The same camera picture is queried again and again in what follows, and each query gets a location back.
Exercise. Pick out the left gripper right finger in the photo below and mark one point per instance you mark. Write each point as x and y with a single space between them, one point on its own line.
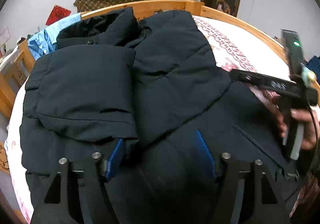
245 192

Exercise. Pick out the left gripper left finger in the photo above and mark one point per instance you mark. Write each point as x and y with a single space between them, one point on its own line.
76 192

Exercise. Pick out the dark navy puffer jacket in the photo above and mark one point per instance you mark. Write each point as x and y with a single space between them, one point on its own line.
152 83

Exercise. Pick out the person's right hand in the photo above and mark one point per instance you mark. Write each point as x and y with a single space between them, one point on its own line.
306 119

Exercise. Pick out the floral bed quilt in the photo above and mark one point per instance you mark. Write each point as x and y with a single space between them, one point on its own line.
233 48

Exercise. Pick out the wooden side shelf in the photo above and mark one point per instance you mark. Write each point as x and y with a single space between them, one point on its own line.
15 69

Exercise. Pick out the light blue shirt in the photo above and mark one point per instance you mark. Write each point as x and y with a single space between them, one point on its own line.
44 41

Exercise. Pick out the brown patterned cloth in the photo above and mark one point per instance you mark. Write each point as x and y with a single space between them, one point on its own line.
91 5

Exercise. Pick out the wooden bed frame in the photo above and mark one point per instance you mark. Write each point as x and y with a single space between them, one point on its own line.
143 9

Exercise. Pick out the red paper wall decoration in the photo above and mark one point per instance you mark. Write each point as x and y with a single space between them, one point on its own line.
57 14

